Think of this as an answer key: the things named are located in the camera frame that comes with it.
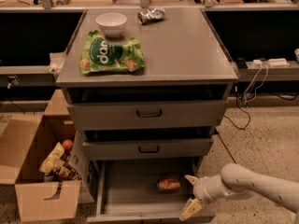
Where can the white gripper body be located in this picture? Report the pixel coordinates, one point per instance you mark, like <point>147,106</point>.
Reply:
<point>202,188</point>

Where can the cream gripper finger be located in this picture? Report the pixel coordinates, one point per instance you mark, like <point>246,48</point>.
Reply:
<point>191,207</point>
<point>191,179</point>

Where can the orange soda can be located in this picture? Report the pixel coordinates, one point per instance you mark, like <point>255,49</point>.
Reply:
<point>168,185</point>

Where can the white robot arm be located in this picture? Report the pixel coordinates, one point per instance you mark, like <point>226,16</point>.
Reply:
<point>236,182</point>

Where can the grey middle drawer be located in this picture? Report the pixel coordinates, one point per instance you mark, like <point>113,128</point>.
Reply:
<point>147,149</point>

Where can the grey drawer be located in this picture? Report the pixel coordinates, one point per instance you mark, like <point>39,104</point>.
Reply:
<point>128,193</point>
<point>147,149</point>
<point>146,115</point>

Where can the grey bottom drawer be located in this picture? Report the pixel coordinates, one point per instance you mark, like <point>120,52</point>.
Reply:
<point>128,193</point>

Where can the grey top drawer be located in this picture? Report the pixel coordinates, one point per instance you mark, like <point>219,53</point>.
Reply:
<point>146,115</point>

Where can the grey drawer cabinet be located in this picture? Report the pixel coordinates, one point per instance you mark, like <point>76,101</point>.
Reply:
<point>183,62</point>

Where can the brown snack packet in box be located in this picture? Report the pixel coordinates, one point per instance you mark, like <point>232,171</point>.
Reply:
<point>64,171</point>

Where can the orange fruit in box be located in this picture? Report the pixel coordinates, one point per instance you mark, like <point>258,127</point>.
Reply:
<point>68,144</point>

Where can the white power strip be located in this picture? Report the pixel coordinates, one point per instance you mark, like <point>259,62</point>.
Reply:
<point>280,62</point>

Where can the yellow snack bag in box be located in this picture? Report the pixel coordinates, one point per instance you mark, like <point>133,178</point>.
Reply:
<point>47,165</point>

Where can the green chip bag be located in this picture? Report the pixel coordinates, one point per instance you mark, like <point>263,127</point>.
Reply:
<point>99,55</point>

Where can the crumpled silver foil bag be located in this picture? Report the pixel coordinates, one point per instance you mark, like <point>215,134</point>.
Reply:
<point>149,15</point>

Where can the cardboard box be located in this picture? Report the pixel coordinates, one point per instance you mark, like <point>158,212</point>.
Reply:
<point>26,141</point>

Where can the white bowl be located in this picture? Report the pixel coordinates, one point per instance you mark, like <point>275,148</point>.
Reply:
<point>111,24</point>

